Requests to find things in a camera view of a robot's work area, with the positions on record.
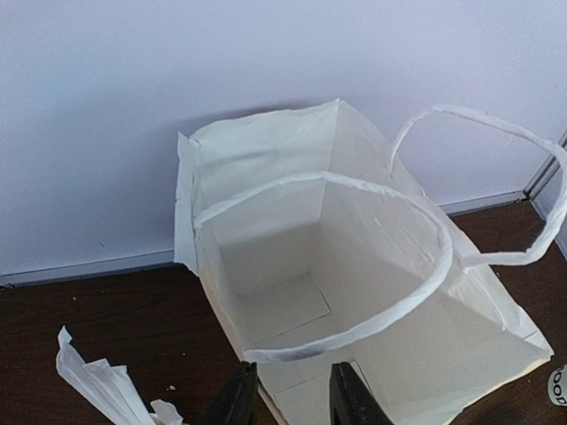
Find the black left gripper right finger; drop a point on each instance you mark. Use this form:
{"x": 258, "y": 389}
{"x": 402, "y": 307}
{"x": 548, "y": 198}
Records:
{"x": 350, "y": 400}

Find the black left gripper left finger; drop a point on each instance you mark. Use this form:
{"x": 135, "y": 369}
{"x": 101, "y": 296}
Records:
{"x": 236, "y": 402}

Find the brown paper takeout bag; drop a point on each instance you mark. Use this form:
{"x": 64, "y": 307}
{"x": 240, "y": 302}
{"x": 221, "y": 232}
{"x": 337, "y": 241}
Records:
{"x": 315, "y": 245}

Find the stack of white paper cups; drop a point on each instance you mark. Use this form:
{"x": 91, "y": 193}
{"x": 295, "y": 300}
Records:
{"x": 557, "y": 387}

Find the aluminium frame post right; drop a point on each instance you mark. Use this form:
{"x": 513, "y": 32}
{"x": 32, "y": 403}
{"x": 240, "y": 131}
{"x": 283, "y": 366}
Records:
{"x": 541, "y": 179}

